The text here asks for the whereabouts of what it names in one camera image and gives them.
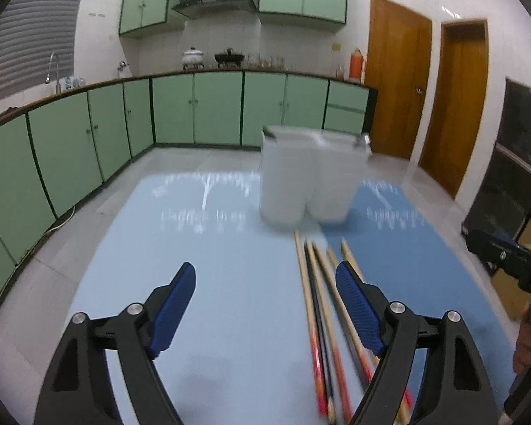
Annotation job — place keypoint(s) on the white two-compartment utensil holder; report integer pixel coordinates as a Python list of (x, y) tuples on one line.
[(306, 172)]

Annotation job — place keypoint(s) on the light blue table mat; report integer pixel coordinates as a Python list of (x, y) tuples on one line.
[(241, 353)]

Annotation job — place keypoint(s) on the brown wooden door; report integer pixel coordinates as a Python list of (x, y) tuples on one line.
[(398, 67), (458, 103)]

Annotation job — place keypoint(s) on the wooden chopstick red tip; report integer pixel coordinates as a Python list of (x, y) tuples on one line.
[(330, 333)]

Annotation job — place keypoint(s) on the grey window blind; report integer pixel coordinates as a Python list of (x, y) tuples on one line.
[(30, 30)]

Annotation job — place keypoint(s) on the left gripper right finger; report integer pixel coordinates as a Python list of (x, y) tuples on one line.
[(454, 388)]

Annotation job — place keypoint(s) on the white cooking pot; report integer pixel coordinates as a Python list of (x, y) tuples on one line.
[(192, 59)]

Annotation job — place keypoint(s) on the person right hand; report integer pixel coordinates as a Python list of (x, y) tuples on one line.
[(521, 360)]

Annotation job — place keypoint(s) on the black chopstick red band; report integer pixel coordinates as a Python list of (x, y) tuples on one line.
[(360, 360)]

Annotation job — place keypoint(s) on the chrome sink faucet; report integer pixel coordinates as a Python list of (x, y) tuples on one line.
[(53, 72)]

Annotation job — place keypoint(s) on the wooden chopstick red pattern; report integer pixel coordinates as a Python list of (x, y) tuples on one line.
[(349, 256)]

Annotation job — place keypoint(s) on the dark blue table mat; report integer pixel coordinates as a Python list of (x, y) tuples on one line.
[(401, 253)]

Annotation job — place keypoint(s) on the orange thermos flask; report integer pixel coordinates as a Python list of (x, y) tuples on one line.
[(356, 66)]

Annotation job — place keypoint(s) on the black wok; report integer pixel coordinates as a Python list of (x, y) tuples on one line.
[(229, 59)]

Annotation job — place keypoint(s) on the black chopstick red end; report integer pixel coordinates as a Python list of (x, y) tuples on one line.
[(325, 366)]

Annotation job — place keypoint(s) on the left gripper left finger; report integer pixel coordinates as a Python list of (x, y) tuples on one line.
[(77, 388)]

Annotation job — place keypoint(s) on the green lower kitchen cabinets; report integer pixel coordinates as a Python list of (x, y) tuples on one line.
[(56, 152)]

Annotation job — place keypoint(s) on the black range hood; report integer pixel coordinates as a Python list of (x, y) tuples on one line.
[(196, 9)]

